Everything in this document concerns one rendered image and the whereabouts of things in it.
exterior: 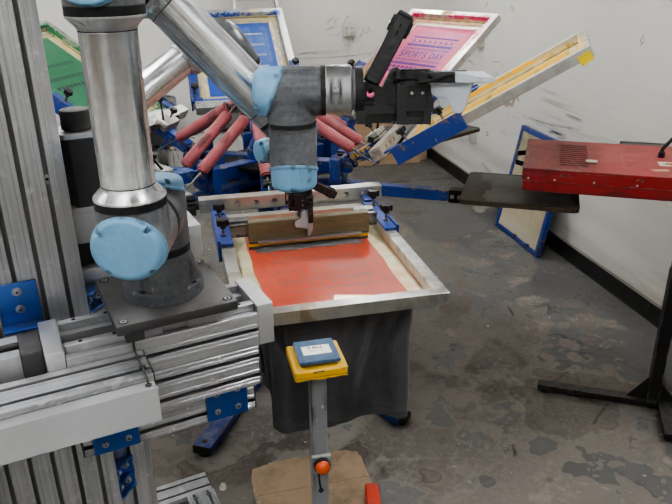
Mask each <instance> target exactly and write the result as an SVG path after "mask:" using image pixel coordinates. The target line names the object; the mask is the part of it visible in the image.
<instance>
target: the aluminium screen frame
mask: <svg viewBox="0 0 672 504"><path fill-rule="evenodd" d="M354 206H364V205H363V204H362V203H354V204H343V205H332V206H320V207H313V214H323V213H334V212H344V211H353V208H352V207H354ZM297 212H298V211H289V209H287V210H276V211H265V212H254V213H242V214H231V215H226V217H227V218H233V217H244V216H249V220H258V219H268V218H279V217H290V216H293V215H294V214H296V213H297ZM372 226H373V227H374V228H375V229H376V231H377V232H378V233H379V234H380V236H381V237H382V238H383V239H384V241H385V242H386V243H387V244H388V246H389V247H390V248H391V249H392V251H393V252H394V253H395V254H396V256H397V257H398V258H399V260H400V261H401V262H402V263H403V265H404V266H405V267H406V268H407V270H408V271H409V272H410V273H411V275H412V276H413V277H414V278H415V280H416V281H417V282H418V283H419V285H420V286H421V287H422V288H423V289H421V290H412V291H404V292H396V293H387V294H379V295H370V296H362V297H353V298H345V299H337V300H328V301H320V302H311V303H303V304H294V305H286V306H278V307H273V323H274V326H279V325H287V324H295V323H303V322H311V321H319V320H327V319H335V318H343V317H351V316H359V315H367V314H375V313H383V312H391V311H400V310H408V309H416V308H424V307H432V306H440V305H448V304H449V298H450V292H449V291H448V290H447V289H446V287H445V286H444V285H443V284H442V283H441V282H440V281H439V279H438V278H437V277H436V276H435V275H434V274H433V272H432V271H431V270H430V269H429V268H428V267H427V266H426V264H425V263H424V262H423V261H422V260H421V259H420V258H419V256H418V255H417V254H416V253H415V252H414V251H413V249H412V248H411V247H410V246H409V245H408V244H407V243H406V241H405V240H404V239H403V238H402V237H401V236H400V235H399V233H398V232H397V231H396V230H389V231H385V230H384V229H383V228H382V227H381V225H380V224H379V223H378V222H377V224H374V225H372ZM221 252H222V259H223V263H224V268H225V273H226V277H227V282H228V284H232V283H235V280H239V279H242V278H241V274H240V270H239V266H238V262H237V259H236V255H235V251H234V247H233V246H227V247H221Z"/></svg>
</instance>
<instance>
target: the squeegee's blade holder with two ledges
mask: <svg viewBox="0 0 672 504"><path fill-rule="evenodd" d="M354 235H361V231H352V232H342V233H332V234H321V235H311V236H301V237H291V238H281V239H271V240H260V241H258V244H259V245H264V244H274V243H284V242H294V241H304V240H314V239H324V238H334V237H344V236H354Z"/></svg>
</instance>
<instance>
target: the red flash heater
mask: <svg viewBox="0 0 672 504"><path fill-rule="evenodd" d="M661 147H662V146H645V145H627V144H609V143H592V142H574V141H557V140H539V139H528V144H527V149H526V155H525V160H524V165H523V170H522V180H523V186H522V190H527V191H540V192H553V193H566V194H579V195H592V196H605V197H618V198H632V199H645V200H658V201H671V202H672V147H667V148H666V149H665V150H664V152H665V155H664V156H665V158H658V157H657V156H658V152H659V151H660V149H661ZM585 160H597V161H598V163H596V164H594V163H586V161H585Z"/></svg>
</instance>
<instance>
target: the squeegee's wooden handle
mask: <svg viewBox="0 0 672 504"><path fill-rule="evenodd" d="M300 217H301V216H290V217H279V218H268V219H258V220H248V221H247V229H248V241H249V244H258V241H260V240H271V239H281V238H291V237H301V236H308V229H305V228H299V227H296V226H295V221H297V220H298V219H300ZM352 231H361V233H368V232H369V212H368V211H367V209H366V210H355V211H344V212H334V213H323V214H313V230H312V232H311V235H321V234H332V233H342V232H352ZM311 235H310V236H311Z"/></svg>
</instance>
